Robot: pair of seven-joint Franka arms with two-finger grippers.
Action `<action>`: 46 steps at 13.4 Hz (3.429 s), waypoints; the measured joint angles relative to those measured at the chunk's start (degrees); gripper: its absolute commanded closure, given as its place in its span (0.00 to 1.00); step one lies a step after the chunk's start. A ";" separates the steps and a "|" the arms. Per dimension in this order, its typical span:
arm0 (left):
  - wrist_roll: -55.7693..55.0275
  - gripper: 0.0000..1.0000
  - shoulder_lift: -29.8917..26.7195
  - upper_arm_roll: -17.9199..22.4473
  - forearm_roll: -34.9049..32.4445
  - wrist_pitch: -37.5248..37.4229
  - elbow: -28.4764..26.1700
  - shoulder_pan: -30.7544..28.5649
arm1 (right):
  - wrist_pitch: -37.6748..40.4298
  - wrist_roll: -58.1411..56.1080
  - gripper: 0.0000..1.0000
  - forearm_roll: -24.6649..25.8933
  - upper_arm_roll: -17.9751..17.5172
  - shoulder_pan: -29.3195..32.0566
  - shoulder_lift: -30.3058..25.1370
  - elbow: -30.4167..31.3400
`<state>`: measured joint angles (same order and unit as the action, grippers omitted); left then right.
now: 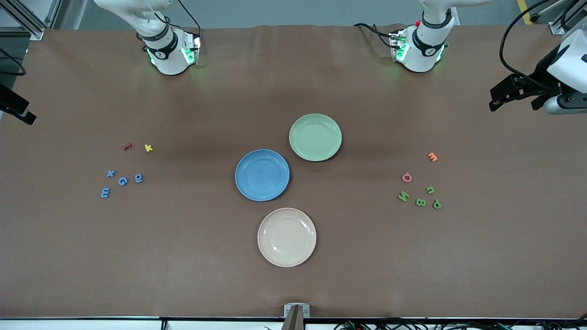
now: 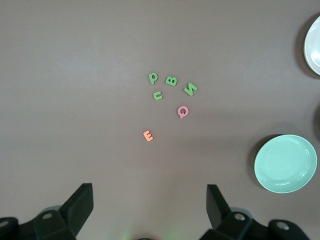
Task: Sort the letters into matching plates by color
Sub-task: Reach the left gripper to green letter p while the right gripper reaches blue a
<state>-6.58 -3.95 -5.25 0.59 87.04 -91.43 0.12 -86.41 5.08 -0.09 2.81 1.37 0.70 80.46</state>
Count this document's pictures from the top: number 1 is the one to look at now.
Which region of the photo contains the aluminium frame profile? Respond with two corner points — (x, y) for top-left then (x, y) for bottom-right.
(0, 0), (62, 41)
(527, 0), (587, 35)

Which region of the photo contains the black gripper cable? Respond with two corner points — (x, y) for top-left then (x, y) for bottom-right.
(0, 48), (26, 77)
(499, 0), (558, 90)

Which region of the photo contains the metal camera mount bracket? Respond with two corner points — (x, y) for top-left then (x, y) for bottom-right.
(282, 303), (310, 330)

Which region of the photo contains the brown table cloth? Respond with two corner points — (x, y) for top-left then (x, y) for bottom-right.
(0, 24), (587, 319)

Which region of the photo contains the white table edge rail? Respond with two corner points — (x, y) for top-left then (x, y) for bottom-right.
(0, 318), (587, 330)

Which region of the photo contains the blue plate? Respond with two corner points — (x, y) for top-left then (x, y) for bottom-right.
(235, 149), (290, 202)

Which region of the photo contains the green plate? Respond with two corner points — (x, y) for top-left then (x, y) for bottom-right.
(289, 113), (343, 162)

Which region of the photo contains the tangled cable bundle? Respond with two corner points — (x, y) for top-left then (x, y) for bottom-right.
(334, 317), (587, 330)

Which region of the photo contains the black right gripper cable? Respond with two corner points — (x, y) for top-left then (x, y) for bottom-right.
(0, 48), (26, 77)

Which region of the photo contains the black arm base cable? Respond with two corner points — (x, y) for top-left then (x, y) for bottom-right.
(177, 0), (202, 31)
(353, 23), (396, 49)

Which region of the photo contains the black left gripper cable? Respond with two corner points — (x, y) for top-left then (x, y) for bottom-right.
(499, 0), (558, 90)

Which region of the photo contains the beige plate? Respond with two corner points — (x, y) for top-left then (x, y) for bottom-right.
(257, 208), (317, 268)

